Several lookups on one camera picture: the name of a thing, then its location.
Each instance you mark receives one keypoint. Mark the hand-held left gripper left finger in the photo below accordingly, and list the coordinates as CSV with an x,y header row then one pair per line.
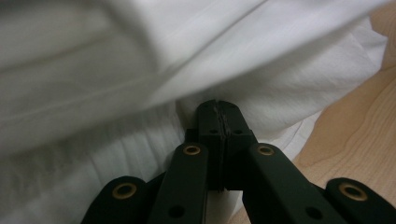
x,y
209,124

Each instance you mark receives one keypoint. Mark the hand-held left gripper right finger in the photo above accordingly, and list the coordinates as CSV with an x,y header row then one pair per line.
x,y
238,124

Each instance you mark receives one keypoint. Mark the white tiered skirt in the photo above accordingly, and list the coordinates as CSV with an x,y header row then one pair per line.
x,y
218,46

